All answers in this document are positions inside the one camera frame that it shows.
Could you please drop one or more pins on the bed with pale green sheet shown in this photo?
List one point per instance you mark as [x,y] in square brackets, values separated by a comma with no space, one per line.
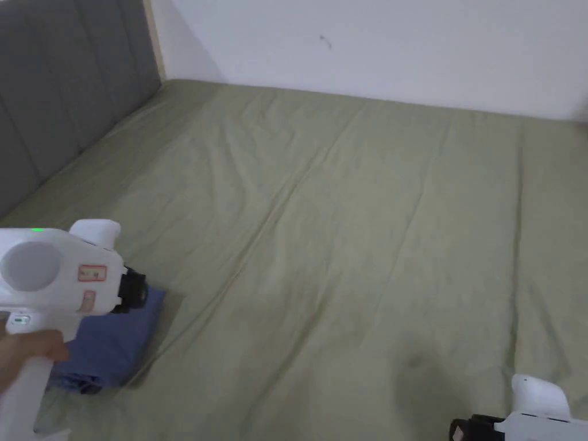
[349,257]

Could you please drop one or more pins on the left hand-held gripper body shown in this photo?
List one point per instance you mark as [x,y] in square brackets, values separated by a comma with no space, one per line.
[46,271]

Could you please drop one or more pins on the dark blue shirt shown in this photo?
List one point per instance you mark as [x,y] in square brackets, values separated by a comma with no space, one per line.
[112,340]

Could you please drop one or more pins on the person's left hand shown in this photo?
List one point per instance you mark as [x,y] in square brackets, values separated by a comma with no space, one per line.
[25,351]

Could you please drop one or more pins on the grey padded headboard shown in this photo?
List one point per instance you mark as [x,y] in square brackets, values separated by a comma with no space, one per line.
[69,87]

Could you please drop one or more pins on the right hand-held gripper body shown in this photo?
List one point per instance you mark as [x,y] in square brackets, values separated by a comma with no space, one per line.
[537,413]

